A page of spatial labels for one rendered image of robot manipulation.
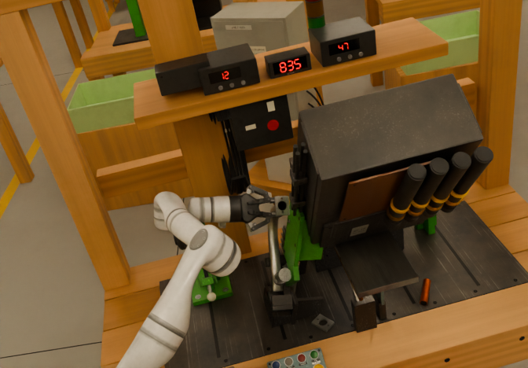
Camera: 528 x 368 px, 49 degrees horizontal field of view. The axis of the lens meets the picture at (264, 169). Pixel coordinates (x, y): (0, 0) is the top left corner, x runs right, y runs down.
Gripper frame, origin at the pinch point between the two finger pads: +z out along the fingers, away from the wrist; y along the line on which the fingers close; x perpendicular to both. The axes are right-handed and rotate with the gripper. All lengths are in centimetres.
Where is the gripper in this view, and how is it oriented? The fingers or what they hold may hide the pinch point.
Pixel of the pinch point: (276, 207)
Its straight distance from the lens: 164.7
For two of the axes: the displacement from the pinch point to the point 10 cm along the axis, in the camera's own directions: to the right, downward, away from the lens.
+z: 9.8, -0.2, 2.2
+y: -0.7, -9.7, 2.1
